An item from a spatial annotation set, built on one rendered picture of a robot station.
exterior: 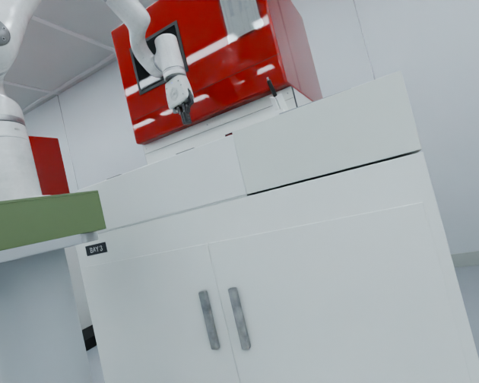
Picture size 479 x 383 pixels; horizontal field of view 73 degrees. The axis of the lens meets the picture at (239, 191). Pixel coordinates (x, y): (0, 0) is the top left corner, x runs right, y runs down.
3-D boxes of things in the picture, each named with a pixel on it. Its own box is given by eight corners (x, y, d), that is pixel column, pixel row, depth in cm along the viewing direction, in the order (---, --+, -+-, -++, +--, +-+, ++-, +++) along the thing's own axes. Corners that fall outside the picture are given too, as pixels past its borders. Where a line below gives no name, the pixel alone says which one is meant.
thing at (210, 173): (111, 230, 105) (101, 188, 106) (262, 191, 80) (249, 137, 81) (86, 235, 97) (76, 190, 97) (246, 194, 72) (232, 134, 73)
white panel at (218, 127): (163, 220, 166) (146, 145, 168) (316, 182, 130) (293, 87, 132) (159, 221, 164) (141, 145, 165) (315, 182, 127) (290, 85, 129)
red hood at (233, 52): (213, 151, 228) (194, 70, 231) (326, 112, 192) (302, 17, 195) (134, 144, 161) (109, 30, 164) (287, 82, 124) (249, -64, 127)
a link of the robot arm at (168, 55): (157, 76, 120) (172, 64, 114) (147, 42, 121) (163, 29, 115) (173, 79, 127) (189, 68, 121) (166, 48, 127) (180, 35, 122)
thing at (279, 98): (285, 140, 101) (274, 99, 102) (296, 137, 100) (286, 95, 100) (278, 139, 96) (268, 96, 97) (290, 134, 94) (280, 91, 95)
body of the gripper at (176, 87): (159, 81, 120) (166, 110, 120) (176, 68, 114) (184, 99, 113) (174, 84, 126) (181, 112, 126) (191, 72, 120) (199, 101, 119)
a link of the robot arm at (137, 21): (89, 16, 112) (153, 84, 127) (112, -14, 102) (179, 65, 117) (103, 5, 117) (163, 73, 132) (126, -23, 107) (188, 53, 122)
